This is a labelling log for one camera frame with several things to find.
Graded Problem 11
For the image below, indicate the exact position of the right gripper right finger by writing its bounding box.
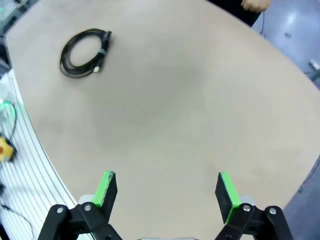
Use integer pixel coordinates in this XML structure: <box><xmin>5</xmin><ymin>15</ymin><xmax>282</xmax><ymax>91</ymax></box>
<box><xmin>214</xmin><ymin>171</ymin><xmax>295</xmax><ymax>240</ymax></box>

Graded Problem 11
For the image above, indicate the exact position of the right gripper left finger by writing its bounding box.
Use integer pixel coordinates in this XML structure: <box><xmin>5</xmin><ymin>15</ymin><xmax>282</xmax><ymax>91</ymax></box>
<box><xmin>37</xmin><ymin>169</ymin><xmax>123</xmax><ymax>240</ymax></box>

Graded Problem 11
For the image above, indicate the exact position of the black USB extension cable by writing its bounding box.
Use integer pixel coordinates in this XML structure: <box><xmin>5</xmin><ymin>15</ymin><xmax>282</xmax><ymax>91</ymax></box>
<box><xmin>59</xmin><ymin>28</ymin><xmax>113</xmax><ymax>79</ymax></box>

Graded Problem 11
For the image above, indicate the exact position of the person's left hand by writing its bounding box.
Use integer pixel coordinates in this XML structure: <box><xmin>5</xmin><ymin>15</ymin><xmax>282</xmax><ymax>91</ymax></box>
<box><xmin>241</xmin><ymin>0</ymin><xmax>273</xmax><ymax>13</ymax></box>

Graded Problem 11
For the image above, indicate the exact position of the white ribbed robot platform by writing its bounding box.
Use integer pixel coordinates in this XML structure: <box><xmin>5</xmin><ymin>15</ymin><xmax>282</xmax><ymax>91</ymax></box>
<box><xmin>0</xmin><ymin>67</ymin><xmax>78</xmax><ymax>240</ymax></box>

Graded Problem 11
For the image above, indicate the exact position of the yellow emergency stop box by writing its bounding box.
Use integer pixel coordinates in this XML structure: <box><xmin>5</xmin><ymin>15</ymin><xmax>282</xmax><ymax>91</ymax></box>
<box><xmin>0</xmin><ymin>136</ymin><xmax>16</xmax><ymax>163</ymax></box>

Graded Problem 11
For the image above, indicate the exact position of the person in black T-shirt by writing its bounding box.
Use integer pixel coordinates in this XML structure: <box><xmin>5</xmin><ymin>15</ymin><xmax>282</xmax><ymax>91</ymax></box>
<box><xmin>206</xmin><ymin>0</ymin><xmax>262</xmax><ymax>28</ymax></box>

